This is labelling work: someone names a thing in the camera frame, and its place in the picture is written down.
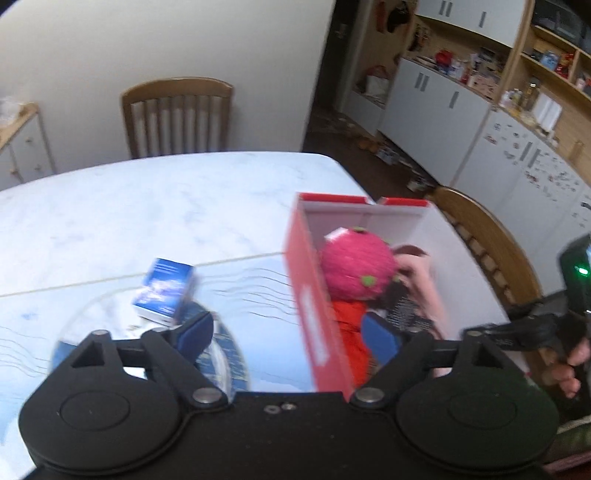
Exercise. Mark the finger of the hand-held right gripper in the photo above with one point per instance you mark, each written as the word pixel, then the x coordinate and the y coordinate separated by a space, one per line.
pixel 517 330

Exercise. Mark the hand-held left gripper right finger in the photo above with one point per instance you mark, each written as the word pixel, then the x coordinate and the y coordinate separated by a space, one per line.
pixel 381 339

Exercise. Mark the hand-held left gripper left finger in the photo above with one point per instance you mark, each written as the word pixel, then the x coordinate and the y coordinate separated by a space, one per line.
pixel 196 334

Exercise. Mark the small blue carton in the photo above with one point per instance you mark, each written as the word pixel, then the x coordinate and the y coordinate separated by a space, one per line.
pixel 166 288

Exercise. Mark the pink plush fruit toy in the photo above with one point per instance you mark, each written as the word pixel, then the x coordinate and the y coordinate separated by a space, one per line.
pixel 355 263

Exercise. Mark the red and white cardboard box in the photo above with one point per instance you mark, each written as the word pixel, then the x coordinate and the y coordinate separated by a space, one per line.
pixel 307 286

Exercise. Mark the person's right hand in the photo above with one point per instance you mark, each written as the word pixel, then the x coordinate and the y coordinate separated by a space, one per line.
pixel 568 378

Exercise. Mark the red knotted cloth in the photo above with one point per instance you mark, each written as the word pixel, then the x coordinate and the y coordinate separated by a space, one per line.
pixel 353 332

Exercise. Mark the black printed packet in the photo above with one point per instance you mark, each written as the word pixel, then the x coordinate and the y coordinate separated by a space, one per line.
pixel 408 309

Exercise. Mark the printed table mat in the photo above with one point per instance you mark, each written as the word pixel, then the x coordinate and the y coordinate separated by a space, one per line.
pixel 258 295

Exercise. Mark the pink doll figure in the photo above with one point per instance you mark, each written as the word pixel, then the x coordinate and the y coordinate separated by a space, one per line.
pixel 429 281

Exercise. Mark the curved-back wooden chair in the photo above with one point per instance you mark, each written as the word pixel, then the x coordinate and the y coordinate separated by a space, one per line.
pixel 501 240

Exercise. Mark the white sticker-covered cabinet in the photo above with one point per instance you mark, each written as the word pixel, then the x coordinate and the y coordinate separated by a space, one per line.
pixel 521 184

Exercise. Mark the wooden shelf unit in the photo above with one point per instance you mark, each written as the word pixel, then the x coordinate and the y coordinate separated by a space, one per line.
pixel 570 120

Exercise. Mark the white two-door cabinet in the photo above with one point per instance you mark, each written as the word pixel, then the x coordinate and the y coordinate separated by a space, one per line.
pixel 434 115

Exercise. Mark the straight-backed wooden chair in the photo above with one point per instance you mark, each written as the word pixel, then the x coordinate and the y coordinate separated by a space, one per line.
pixel 178 90

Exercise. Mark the small white wood-topped cabinet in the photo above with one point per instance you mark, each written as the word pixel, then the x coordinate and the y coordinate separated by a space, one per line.
pixel 25 147

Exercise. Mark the white and red bag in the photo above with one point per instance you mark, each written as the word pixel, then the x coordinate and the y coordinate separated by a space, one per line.
pixel 376 83

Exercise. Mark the white wall cabinet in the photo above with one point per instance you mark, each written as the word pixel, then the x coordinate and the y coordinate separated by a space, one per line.
pixel 466 16

